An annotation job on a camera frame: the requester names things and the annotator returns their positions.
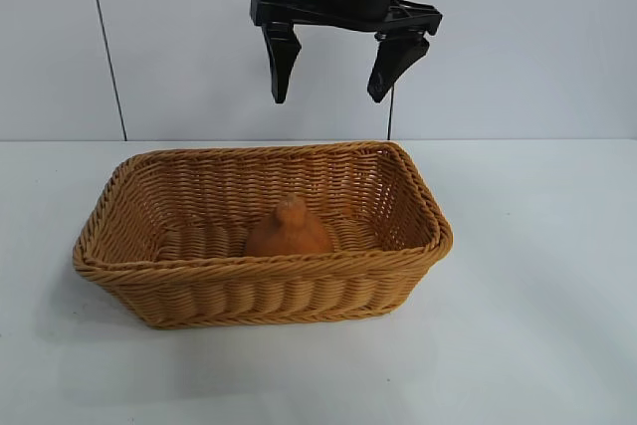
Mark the brown woven wicker basket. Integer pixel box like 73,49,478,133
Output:
72,139,455,330

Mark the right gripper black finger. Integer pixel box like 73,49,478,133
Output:
366,31,430,104
261,21,304,105

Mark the orange knobbed citrus fruit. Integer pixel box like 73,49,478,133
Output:
244,194,335,258

